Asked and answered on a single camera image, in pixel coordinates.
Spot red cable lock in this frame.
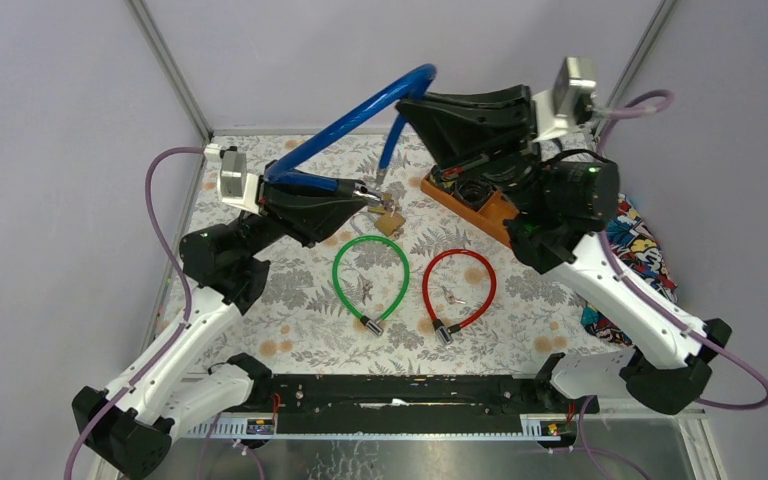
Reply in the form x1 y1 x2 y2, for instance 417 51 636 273
421 248 498 346

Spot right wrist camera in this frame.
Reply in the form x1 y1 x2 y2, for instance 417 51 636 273
532 56 597 142

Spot brass padlock with label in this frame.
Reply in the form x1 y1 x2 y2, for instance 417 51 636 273
367 193 396 215

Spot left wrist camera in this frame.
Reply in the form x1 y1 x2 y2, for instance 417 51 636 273
203 143 261 215

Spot wooden compartment tray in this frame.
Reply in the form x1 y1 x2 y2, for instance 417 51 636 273
420 168 519 248

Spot colourful patterned cloth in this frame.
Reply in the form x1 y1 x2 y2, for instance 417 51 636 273
581 193 677 346

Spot blue cable lock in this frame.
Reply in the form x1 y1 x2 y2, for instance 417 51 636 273
263 64 437 192

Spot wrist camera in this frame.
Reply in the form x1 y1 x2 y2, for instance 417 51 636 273
532 56 597 142
203 143 261 215

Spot silver padlock keys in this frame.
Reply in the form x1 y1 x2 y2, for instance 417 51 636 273
440 286 466 305

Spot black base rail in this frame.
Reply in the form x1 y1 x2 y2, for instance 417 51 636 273
229 374 600 435

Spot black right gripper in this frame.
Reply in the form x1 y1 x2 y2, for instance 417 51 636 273
395 83 548 216

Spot plain brass padlock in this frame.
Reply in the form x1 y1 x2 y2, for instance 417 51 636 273
349 212 406 238

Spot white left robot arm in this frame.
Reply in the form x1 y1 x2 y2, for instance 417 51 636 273
72 172 385 479

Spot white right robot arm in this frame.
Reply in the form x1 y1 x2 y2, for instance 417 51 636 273
396 86 731 415

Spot green cable lock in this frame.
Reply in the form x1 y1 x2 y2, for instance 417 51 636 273
331 235 412 338

